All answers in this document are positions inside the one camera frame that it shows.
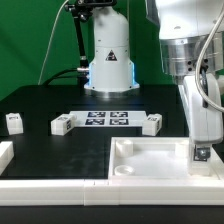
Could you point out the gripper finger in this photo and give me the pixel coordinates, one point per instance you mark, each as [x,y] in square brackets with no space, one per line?
[202,153]

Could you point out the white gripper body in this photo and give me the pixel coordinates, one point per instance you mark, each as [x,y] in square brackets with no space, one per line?
[205,123]

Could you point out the white square tabletop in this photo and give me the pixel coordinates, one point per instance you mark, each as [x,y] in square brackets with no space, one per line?
[152,158]

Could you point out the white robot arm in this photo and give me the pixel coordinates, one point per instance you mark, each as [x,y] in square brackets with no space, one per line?
[192,48]

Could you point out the white fiducial marker sheet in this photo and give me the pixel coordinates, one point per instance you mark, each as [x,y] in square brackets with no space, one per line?
[109,118]

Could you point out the white U-shaped obstacle fence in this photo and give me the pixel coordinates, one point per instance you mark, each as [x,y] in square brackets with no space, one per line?
[111,192]

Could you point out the black camera stand pole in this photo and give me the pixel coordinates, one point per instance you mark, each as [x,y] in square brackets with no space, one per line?
[81,11]

